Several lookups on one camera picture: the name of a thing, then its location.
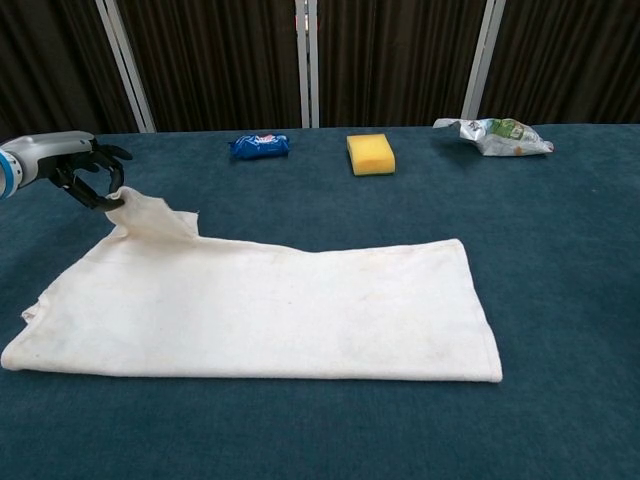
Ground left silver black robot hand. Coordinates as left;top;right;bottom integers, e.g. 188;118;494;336
0;130;134;211

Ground white T-shirt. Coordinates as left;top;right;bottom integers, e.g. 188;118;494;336
0;186;504;385

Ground black partition screen panel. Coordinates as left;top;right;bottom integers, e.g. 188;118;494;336
0;0;144;141
316;0;487;129
117;0;305;134
478;0;640;126

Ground blue snack packet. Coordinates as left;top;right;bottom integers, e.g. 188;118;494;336
228;131;293;161

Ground yellow sponge block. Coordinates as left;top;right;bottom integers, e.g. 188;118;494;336
346;132;397;177

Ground crumpled white green packet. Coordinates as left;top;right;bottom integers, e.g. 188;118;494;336
432;117;555;158

